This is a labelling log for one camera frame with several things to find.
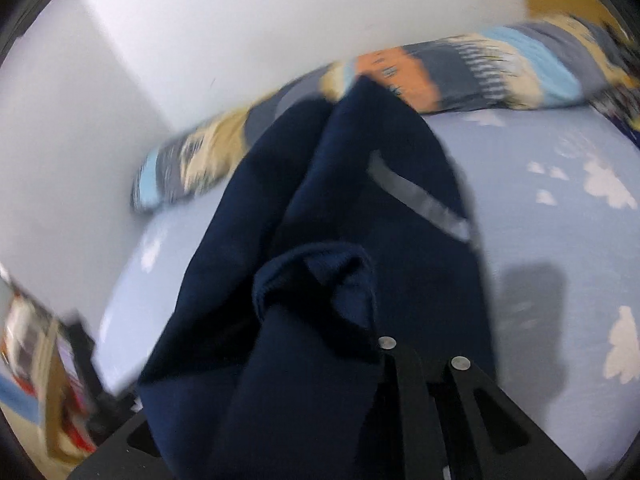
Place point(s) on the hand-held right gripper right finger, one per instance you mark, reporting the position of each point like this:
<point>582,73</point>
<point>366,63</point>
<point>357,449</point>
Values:
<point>405,385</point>

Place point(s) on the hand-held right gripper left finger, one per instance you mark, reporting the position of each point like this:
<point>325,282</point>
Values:
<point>115,452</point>

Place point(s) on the navy blue jacket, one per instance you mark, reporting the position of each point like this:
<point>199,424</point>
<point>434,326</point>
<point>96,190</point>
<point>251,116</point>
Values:
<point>330,285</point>

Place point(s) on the black stand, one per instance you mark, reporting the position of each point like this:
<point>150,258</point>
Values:
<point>90,360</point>

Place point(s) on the cluttered wooden shelf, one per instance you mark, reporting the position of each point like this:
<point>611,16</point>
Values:
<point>35,370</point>

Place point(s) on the light blue cloud-print bed sheet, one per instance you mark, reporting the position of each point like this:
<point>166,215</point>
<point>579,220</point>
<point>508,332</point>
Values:
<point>540,240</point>

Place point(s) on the colourful patterned long pillow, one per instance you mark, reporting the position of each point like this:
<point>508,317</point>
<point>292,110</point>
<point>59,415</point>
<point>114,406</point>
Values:
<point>475,70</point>

